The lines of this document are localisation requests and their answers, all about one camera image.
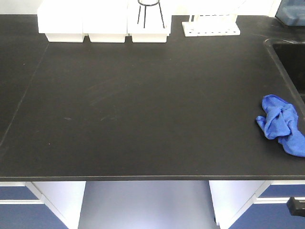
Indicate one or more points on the black sink basin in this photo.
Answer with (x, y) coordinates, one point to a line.
(289, 57)

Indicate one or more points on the right blue white cabinet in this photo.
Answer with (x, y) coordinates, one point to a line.
(256, 204)

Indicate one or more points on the blue microfiber cloth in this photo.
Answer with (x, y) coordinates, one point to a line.
(280, 122)

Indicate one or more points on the blue white cabinet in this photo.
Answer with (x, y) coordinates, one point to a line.
(256, 204)
(41, 205)

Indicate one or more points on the left blue white cabinet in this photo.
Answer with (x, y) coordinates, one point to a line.
(41, 205)

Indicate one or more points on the black device at edge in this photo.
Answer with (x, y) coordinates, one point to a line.
(296, 207)

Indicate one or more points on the white test tube rack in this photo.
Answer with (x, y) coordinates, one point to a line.
(212, 18)

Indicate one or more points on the white storage box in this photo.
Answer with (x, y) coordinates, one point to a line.
(149, 20)
(61, 20)
(105, 20)

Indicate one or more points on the white middle storage box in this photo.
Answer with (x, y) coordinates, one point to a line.
(105, 20)

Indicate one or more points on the white left storage box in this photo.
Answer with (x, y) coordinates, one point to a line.
(61, 20)

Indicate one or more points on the blue plastic container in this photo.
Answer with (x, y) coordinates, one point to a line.
(291, 12)

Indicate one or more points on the white right storage box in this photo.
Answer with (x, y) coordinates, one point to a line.
(149, 20)

